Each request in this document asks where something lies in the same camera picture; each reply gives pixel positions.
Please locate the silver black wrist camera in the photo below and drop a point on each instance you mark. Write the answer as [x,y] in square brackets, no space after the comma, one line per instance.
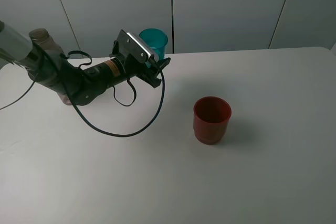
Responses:
[129,44]

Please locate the red plastic cup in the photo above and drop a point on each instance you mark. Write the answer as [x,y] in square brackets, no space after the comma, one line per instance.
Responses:
[210,121]

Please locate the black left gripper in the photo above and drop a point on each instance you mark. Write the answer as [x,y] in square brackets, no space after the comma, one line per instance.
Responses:
[122,69]

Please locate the clear plastic water bottle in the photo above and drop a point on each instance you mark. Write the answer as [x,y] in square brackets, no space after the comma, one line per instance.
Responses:
[47,76]

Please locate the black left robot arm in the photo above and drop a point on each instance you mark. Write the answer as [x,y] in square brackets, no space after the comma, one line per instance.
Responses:
[81,85]

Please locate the teal translucent plastic cup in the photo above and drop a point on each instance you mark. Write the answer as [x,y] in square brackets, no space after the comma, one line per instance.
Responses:
[155,39]

